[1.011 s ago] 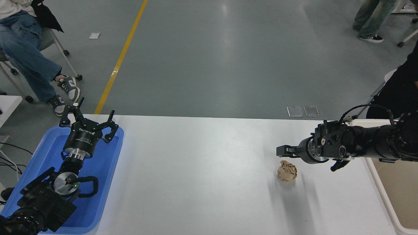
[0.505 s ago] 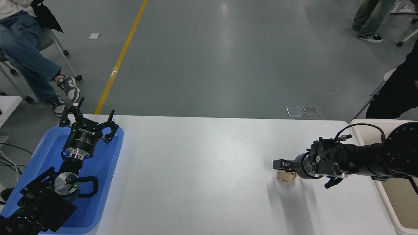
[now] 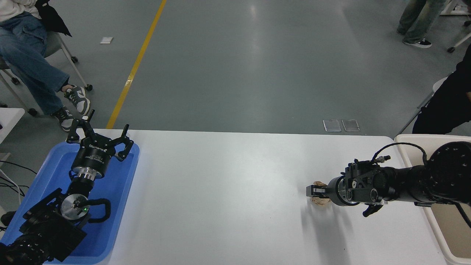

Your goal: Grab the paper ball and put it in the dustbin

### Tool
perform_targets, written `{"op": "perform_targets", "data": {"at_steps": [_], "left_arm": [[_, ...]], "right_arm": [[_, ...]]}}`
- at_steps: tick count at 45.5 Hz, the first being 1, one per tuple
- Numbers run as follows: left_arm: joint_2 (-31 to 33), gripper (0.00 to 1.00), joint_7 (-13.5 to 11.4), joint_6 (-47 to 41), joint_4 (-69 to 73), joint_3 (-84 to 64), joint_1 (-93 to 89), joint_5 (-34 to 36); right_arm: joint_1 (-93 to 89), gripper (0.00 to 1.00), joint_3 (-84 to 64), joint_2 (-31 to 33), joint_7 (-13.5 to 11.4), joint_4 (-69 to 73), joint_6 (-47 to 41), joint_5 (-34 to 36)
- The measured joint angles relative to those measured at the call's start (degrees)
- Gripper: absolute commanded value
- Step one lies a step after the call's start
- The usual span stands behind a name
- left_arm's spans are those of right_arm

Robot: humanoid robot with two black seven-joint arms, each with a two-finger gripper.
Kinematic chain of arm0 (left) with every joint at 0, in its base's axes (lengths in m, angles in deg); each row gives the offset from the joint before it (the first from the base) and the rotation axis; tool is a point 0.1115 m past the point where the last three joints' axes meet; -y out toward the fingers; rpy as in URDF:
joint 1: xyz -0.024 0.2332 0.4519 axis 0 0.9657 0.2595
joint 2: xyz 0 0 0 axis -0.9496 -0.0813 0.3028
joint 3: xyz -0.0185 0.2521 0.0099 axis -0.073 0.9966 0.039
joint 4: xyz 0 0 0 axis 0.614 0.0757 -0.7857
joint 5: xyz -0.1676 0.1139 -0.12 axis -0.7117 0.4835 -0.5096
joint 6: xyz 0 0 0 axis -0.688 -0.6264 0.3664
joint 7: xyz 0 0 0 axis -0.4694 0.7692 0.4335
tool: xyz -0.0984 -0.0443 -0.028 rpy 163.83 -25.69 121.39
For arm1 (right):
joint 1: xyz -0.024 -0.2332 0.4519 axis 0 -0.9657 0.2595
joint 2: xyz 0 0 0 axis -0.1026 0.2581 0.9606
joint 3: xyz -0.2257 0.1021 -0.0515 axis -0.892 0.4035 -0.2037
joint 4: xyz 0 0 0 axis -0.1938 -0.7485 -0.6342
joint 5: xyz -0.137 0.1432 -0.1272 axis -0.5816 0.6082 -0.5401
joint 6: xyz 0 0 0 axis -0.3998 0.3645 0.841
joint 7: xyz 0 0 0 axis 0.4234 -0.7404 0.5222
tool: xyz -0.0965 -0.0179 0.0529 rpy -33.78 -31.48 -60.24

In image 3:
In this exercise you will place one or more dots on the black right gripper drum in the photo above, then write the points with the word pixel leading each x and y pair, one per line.
pixel 335 191

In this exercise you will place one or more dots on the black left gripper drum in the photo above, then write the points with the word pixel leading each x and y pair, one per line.
pixel 92 156

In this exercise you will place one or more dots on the tan paper ball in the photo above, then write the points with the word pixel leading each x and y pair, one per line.
pixel 319 203

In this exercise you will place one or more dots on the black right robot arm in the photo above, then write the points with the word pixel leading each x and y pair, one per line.
pixel 441 173

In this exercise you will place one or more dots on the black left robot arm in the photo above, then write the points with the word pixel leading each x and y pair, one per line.
pixel 48 228

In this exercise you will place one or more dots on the blue plastic tray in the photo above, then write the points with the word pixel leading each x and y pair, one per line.
pixel 117 191

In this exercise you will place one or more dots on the white side table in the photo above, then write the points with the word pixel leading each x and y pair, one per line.
pixel 9 121

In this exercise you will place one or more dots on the silver floor plate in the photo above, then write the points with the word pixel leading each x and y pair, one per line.
pixel 332 125
pixel 350 125

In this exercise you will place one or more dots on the seated person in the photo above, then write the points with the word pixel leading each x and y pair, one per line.
pixel 29 62

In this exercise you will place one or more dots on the grey wheeled chair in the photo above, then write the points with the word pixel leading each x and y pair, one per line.
pixel 55 42

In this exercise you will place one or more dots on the black round floor object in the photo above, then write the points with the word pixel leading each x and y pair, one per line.
pixel 7 218

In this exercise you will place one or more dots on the large pale bin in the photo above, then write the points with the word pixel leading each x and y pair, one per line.
pixel 449 232

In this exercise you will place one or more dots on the black garment on chair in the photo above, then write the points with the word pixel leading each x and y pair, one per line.
pixel 51 18

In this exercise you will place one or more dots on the person in dark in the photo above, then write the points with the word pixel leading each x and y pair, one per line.
pixel 449 106

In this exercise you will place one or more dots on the white plastic chair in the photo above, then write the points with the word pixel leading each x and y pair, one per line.
pixel 439 84

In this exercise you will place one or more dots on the standing person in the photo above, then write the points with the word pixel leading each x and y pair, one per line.
pixel 419 22

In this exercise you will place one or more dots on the white wheeled stand base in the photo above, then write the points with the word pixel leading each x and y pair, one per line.
pixel 460 40

